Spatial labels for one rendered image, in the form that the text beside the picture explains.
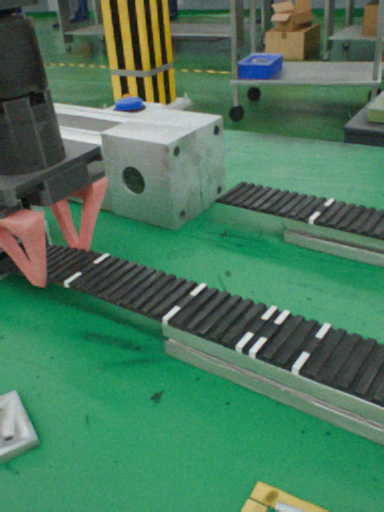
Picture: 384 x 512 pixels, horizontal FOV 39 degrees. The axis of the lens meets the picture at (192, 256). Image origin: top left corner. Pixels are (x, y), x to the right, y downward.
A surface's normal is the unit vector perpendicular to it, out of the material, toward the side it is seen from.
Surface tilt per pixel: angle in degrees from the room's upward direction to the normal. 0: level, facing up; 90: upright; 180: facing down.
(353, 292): 0
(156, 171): 90
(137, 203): 90
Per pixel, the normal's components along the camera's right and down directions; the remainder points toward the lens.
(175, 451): -0.07, -0.86
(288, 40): -0.46, 0.46
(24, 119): 0.42, 0.38
